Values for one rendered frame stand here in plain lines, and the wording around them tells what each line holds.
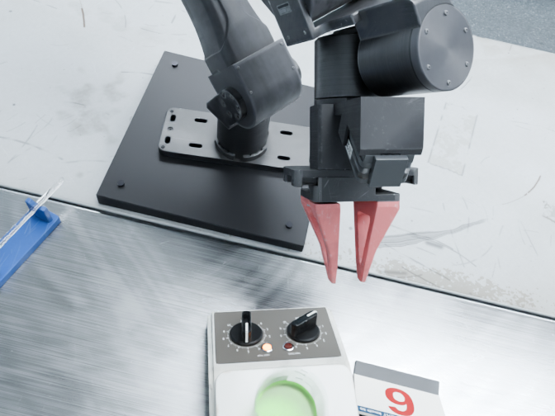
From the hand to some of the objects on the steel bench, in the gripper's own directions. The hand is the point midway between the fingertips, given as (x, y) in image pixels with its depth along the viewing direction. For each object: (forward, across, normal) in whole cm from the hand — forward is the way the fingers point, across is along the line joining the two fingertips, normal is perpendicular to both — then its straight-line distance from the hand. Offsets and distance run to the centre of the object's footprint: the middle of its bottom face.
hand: (346, 271), depth 45 cm
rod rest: (0, +33, -17) cm, 37 cm away
